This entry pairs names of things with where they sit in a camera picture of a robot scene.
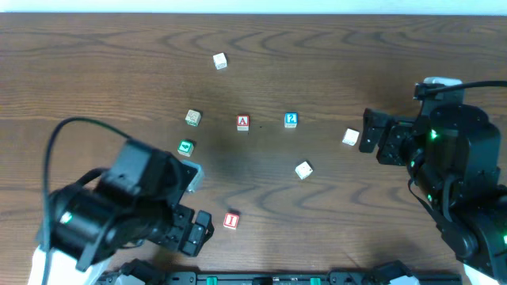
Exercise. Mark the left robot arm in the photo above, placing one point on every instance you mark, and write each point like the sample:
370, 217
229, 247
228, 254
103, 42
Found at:
135, 200

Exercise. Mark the green-edged animal picture wooden block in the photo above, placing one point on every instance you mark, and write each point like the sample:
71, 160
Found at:
193, 117

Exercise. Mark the plain engraved wooden block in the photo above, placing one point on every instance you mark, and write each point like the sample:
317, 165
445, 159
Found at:
351, 137

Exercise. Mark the red letter I wooden block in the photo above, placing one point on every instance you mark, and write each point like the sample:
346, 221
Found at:
231, 221

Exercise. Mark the green number 4 wooden block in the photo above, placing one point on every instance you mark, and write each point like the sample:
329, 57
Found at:
185, 148

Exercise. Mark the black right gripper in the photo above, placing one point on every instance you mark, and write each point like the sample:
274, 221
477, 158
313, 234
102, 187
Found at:
389, 139

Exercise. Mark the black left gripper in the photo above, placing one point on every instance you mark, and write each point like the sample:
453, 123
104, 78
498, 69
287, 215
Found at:
182, 228

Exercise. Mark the blue number 2 wooden block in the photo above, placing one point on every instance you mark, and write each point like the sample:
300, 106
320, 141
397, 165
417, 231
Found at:
291, 119

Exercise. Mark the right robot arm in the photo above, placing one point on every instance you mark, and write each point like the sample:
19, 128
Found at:
451, 155

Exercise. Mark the tilted wooden block red dot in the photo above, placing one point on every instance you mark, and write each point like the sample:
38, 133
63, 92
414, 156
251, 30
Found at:
303, 170

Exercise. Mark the plain wooden block far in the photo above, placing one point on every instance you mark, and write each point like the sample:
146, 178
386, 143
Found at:
220, 61

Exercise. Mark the red letter A wooden block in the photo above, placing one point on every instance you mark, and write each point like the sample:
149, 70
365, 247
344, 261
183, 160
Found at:
243, 122

